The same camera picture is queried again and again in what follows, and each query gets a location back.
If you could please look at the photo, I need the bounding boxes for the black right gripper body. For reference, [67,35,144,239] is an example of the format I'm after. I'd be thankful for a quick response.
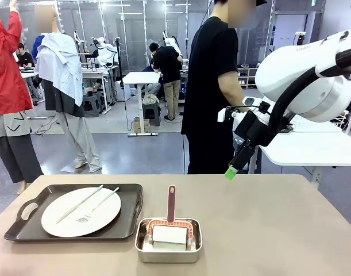
[234,110,279,148]

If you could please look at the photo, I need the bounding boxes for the pink handled lint roller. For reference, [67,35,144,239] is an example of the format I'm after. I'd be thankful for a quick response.
[146,185,195,251]

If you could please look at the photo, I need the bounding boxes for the person's right forearm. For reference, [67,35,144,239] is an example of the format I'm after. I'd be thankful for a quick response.
[220,68,246,113]

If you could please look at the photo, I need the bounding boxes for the shoe shelf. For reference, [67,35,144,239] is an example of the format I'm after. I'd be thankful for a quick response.
[236,63,261,87]

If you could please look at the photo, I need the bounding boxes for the large white work table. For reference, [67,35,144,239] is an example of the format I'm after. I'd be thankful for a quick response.
[257,114,351,175]

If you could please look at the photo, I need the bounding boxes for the person in black t-shirt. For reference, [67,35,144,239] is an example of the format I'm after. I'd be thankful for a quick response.
[180,0,268,175]

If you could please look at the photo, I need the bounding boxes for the grey plastic stool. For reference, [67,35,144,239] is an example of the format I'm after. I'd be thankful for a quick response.
[82,91,106,117]
[141,102,161,127]

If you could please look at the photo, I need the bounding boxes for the cardboard box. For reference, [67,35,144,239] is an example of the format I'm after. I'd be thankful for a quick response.
[133,118,151,135]

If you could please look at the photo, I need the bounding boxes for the stainless steel rectangular container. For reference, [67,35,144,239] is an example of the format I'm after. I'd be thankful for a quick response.
[134,217,204,264]

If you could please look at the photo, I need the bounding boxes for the standing person in khaki trousers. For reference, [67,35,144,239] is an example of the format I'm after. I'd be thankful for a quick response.
[149,42,183,121]

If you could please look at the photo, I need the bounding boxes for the dark brown serving tray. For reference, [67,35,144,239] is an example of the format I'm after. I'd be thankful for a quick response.
[4,183,144,243]

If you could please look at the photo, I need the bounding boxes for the white standing desk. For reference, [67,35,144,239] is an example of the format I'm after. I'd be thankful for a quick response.
[122,71,164,137]

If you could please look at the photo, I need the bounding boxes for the white fork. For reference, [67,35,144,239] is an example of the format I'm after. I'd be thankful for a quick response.
[76,187,120,224]

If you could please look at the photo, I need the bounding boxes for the white round plate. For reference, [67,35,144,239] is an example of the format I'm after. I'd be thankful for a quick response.
[41,187,122,238]

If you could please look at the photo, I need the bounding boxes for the white table knife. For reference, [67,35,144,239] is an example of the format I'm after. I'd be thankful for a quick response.
[56,185,104,224]

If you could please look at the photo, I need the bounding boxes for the mannequin in white shirt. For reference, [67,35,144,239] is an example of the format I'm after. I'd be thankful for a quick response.
[33,5,103,174]

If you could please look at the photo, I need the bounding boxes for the seated person in black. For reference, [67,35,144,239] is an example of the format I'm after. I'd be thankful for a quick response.
[16,43,36,68]

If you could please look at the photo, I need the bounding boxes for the mannequin in red jacket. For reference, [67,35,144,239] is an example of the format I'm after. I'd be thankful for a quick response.
[0,0,44,196]

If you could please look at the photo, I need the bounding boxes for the thick black arm cable hose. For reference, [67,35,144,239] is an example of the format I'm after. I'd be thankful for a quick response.
[268,45,351,131]

